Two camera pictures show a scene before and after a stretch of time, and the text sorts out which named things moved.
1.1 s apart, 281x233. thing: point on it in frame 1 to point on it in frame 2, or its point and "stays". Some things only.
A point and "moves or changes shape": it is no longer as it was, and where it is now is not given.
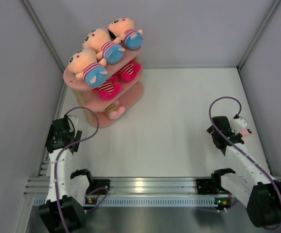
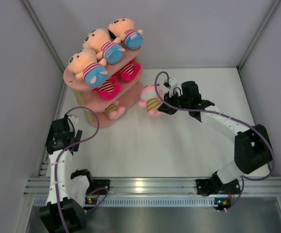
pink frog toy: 246,132 moves or changes shape
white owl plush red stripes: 109,89 stays
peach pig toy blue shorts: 99,40 stays
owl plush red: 128,73 stays
